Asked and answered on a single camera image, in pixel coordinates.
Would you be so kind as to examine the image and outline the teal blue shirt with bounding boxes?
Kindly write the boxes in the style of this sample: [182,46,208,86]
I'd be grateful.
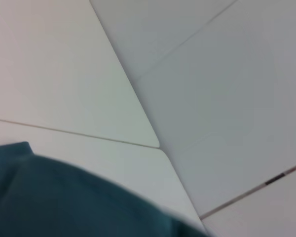
[0,141,211,237]

